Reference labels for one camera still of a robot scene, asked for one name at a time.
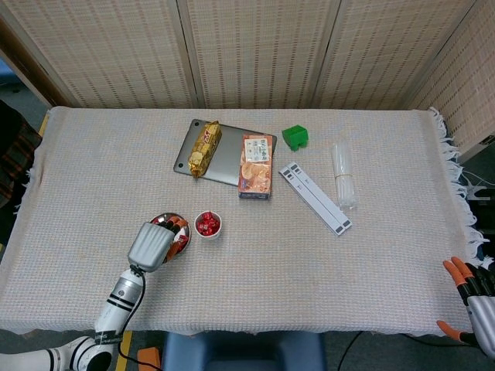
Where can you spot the white folding laptop stand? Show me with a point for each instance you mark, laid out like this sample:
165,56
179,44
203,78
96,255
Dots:
315,197

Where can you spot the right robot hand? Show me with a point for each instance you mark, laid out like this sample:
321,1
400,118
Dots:
483,315

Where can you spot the beige waffle tablecloth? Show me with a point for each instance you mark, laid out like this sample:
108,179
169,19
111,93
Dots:
270,270

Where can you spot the golden snack pack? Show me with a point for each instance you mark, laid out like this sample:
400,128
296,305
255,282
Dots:
205,148

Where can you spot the white plastic clamp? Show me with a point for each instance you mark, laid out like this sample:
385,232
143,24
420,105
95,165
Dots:
473,192

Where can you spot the round metal plate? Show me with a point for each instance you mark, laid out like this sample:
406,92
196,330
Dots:
174,215

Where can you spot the person in plaid clothes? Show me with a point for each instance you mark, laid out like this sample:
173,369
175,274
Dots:
15,154

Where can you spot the grey laptop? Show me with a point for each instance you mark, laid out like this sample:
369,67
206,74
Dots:
228,154

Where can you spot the white paper cup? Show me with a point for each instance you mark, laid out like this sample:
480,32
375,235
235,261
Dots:
209,237

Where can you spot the green plastic block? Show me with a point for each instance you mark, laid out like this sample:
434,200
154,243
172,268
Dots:
294,136

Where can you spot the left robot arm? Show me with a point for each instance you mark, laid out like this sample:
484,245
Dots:
120,297

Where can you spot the red candy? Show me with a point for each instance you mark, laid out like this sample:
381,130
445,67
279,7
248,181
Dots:
156,221
183,239
214,229
202,228
210,218

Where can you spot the orange wedge block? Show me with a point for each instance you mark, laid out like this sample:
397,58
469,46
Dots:
149,355

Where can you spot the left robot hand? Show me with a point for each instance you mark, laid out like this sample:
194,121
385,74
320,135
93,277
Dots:
151,245

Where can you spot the woven folding screen panel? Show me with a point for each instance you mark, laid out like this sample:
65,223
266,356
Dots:
386,50
116,50
472,89
263,50

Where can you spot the orange biscuit box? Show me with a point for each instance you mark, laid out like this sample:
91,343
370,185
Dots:
255,170

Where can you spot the blue padded seat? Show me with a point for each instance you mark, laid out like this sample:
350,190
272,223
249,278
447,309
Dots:
243,353

